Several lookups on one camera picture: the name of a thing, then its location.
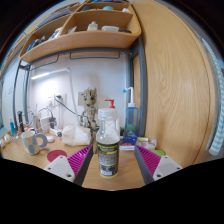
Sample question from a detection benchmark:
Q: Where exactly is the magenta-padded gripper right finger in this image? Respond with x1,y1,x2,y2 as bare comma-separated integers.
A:
133,144,183,186

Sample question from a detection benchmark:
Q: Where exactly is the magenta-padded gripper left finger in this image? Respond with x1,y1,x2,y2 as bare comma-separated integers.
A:
43,144,94,187

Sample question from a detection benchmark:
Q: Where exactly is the clear bottle with dark label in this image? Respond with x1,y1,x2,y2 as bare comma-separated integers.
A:
95,107,121,179

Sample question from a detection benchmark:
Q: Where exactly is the green cloth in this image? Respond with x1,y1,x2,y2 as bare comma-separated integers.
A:
151,149,166,158

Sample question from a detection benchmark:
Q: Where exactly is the flat round red coaster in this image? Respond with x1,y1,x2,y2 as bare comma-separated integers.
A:
46,149,69,163

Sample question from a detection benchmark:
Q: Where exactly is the small blue box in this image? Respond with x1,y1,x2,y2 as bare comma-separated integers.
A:
119,134,138,151

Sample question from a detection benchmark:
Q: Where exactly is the blue bottle with white nozzle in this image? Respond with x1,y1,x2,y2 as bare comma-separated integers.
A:
122,86,140,138

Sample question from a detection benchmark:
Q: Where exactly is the tree creature figurine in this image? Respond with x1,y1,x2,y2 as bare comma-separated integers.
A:
78,87,99,133

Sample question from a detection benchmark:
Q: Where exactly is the white power adapter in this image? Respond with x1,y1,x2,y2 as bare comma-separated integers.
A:
39,115,52,132

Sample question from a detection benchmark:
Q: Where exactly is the cream mug with blue print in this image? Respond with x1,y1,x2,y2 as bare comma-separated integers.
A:
20,129,49,156

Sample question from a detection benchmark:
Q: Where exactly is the white pump bottle, red top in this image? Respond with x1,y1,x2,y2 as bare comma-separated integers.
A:
104,99,121,134

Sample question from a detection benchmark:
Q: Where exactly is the black electric shaver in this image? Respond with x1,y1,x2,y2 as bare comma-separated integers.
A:
17,110,26,133

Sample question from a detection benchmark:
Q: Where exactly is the blue tube with white cap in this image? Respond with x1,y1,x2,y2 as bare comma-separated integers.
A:
9,117,17,136

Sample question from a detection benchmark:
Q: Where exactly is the wooden shelf unit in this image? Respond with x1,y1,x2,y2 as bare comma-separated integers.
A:
19,0,143,64

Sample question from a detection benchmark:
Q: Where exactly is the black power cable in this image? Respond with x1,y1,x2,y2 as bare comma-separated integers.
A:
56,95,83,116

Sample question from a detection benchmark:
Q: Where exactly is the white wall panel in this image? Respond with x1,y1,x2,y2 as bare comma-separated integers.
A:
77,91,88,107

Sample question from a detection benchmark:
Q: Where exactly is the white wall socket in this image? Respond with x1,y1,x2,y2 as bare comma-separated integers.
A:
53,93,67,107

